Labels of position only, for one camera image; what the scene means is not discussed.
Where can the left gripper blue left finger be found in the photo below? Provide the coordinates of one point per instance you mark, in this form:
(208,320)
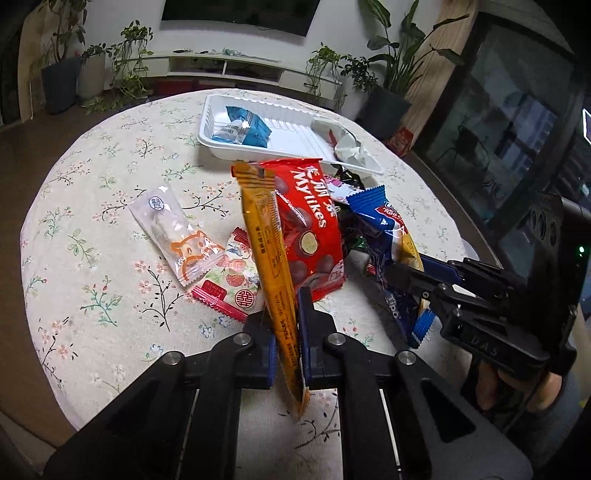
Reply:
(260,361)

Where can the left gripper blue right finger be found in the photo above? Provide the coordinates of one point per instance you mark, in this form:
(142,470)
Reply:
(320,369)

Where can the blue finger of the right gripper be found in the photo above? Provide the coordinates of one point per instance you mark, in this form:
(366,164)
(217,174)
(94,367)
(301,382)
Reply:
(406,280)
(441,271)

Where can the blue Tipo snack packet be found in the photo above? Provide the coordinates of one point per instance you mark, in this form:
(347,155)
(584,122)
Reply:
(389,243)

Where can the clear orange cat snack packet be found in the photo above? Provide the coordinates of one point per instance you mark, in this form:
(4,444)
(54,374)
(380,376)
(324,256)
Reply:
(188,250)

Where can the orange snack bar packet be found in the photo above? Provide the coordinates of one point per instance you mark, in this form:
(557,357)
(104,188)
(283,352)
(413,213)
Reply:
(262,222)

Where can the red Mylikes snack bag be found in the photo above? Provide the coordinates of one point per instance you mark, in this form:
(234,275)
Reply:
(310,225)

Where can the right hand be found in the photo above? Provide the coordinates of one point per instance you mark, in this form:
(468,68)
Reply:
(541,392)

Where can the red floral candy packet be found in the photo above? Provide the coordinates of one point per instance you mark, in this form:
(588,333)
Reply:
(232,286)

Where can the pink cartoon snack packet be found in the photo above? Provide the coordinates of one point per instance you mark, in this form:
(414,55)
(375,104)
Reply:
(340,191)

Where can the black snack packet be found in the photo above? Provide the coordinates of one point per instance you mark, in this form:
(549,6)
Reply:
(348,177)

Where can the red box on floor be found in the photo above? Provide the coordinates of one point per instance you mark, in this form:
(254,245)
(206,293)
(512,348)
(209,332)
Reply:
(401,142)

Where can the white crumpled snack packet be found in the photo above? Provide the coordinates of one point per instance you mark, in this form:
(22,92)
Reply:
(345,146)

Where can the floral tablecloth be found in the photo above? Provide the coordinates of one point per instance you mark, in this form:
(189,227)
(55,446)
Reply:
(102,306)

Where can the large plant in dark pot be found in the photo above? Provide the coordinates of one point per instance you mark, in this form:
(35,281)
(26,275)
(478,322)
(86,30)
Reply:
(402,58)

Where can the small bushy plant right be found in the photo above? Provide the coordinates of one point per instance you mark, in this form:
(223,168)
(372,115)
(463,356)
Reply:
(358,81)

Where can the white plastic tray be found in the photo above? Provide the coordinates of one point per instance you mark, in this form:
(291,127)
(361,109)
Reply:
(291,135)

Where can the trailing vine plant right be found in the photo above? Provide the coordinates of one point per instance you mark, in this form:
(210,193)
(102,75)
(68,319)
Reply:
(323,69)

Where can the trailing vine plant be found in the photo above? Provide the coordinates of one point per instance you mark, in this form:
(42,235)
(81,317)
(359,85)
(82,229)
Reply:
(127,85)
(323,69)

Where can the white tv console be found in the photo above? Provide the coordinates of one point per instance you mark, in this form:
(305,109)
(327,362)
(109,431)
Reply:
(217,70)

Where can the trailing vine plant left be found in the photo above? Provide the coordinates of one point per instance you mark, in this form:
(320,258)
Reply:
(127,85)

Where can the plant in white pot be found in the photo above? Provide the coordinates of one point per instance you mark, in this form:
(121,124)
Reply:
(92,72)

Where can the left plant in dark pot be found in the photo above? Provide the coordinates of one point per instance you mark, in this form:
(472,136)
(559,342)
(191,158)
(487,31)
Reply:
(59,72)

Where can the wall television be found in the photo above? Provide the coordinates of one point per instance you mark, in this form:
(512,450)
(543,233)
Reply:
(291,16)

